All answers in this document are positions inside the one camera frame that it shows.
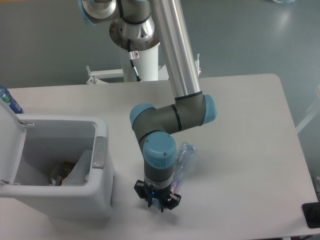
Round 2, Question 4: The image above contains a black device at edge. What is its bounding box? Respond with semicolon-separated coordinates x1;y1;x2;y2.
301;202;320;229

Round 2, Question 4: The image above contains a blue labelled bottle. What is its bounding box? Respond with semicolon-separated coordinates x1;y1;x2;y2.
0;85;24;114

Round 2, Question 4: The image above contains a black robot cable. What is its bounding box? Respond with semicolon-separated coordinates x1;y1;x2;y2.
126;38;143;82

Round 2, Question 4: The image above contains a white pedestal foot bracket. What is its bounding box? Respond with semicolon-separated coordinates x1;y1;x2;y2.
194;53;202;77

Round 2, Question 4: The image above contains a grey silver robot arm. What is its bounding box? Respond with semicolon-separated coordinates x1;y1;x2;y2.
78;0;217;211

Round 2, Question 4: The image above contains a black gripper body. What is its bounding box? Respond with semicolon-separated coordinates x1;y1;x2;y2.
143;182;171;202

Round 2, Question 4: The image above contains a colourful trash in can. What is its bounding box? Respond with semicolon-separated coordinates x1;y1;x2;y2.
49;161;76;186

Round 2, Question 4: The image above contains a white plastic trash can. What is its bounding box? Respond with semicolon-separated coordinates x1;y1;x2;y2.
0;102;115;219

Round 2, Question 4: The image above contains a clear crushed plastic bottle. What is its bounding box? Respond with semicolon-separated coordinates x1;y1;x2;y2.
151;141;198;210

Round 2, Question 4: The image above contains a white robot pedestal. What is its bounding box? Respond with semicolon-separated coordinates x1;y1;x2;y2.
86;17;171;85

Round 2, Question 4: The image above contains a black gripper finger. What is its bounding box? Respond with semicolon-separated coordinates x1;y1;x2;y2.
159;193;182;213
133;180;153;208

